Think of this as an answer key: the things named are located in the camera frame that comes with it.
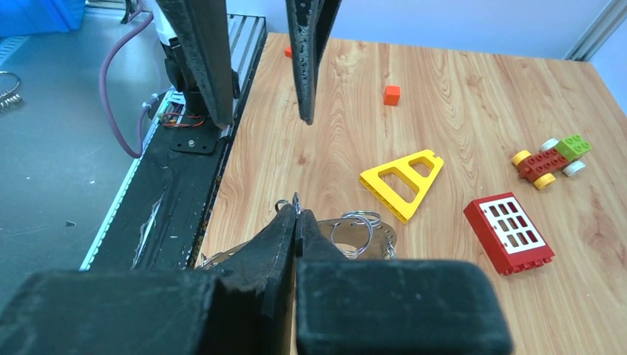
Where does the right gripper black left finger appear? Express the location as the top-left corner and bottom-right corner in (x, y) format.
(1, 205), (298, 354)

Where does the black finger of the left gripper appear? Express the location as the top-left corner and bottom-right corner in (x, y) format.
(285, 0), (342, 125)
(157, 0), (234, 129)

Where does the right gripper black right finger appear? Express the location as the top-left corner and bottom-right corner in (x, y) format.
(295, 210), (514, 354)

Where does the lego car toy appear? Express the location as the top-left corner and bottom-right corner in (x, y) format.
(511, 135), (592, 190)

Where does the yellow triangular toy piece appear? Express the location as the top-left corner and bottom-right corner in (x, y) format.
(358, 149), (445, 226)

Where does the red lego window brick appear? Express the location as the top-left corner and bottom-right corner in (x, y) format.
(463, 192), (555, 276)

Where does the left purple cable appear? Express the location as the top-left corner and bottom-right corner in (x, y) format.
(98, 0), (163, 160)

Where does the small orange cube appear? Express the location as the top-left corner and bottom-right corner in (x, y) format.
(383, 85), (401, 107)

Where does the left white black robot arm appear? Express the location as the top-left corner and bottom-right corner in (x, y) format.
(149, 1), (341, 129)

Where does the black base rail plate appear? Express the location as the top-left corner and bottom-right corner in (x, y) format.
(80, 121), (237, 271)

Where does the blue plastic bin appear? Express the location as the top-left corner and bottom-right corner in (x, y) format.
(1, 0), (86, 38)

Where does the metal spring ring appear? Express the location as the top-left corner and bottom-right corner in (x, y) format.
(0, 71), (24, 112)

